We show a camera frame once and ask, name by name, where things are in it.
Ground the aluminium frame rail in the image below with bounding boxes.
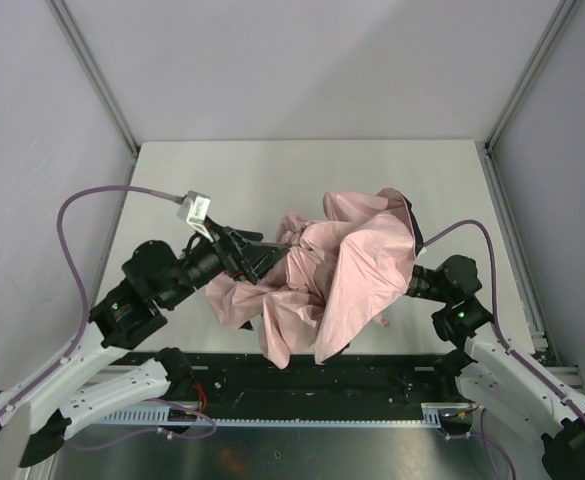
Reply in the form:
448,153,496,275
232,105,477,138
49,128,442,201
476,142,585,393

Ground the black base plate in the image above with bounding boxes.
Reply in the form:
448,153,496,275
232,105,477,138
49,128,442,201
165,353,476,419

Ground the corner aluminium post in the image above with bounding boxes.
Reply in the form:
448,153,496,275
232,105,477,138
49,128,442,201
45,0,140,158
484,0,583,155

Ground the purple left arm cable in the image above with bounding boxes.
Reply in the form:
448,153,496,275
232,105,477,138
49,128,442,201
0,185,186,451

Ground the grey slotted cable duct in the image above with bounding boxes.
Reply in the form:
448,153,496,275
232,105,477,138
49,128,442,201
97,403,478,429

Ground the pink folding umbrella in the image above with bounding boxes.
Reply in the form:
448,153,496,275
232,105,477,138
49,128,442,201
206,188,422,369

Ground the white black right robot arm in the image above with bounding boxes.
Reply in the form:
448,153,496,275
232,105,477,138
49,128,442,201
407,255,585,479

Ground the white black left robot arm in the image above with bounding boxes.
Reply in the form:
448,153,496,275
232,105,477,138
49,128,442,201
0,220,289,468

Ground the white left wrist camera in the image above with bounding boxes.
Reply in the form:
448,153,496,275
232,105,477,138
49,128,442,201
177,190,211,239

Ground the left corner aluminium post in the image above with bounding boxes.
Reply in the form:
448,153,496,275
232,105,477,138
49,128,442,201
45,0,140,158

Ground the right corner aluminium post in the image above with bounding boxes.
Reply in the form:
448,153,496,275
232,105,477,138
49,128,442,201
484,0,583,155

